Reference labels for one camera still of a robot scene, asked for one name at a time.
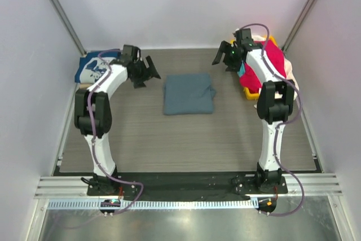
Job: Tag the folded tan t shirt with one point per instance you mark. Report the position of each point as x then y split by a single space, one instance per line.
84 86

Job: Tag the left aluminium frame post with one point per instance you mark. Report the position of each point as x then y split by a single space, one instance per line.
67 25

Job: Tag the white t shirt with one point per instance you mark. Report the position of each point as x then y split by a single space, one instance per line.
279 61

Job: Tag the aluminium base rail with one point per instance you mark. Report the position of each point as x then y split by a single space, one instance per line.
314 184

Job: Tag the white slotted cable duct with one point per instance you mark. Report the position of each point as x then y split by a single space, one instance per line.
113 204

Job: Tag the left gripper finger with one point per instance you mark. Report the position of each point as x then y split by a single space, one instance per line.
139 82
151 71

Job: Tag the grey-blue t shirt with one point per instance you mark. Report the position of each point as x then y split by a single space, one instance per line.
187 94

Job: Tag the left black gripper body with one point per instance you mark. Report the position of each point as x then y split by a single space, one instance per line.
141 71

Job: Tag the right aluminium frame post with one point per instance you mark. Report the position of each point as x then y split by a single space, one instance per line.
309 4

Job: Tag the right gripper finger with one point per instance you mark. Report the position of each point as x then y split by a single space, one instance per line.
223 53
232 67

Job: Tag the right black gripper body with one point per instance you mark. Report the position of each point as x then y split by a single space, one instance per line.
230 58

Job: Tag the red t shirt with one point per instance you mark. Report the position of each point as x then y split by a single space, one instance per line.
270 60

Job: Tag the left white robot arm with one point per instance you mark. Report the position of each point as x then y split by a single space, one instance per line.
93 116

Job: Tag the aluminium frame post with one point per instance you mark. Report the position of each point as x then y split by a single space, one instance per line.
67 25
309 4

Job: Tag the folded navy cartoon t shirt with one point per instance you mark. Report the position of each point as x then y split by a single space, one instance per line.
94 65

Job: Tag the light blue t shirt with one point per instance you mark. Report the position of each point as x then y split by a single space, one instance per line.
241 71

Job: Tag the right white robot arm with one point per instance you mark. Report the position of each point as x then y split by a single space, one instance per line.
274 104

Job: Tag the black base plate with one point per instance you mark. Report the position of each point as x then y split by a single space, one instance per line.
184 186

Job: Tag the yellow plastic bin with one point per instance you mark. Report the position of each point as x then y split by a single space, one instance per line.
251 94

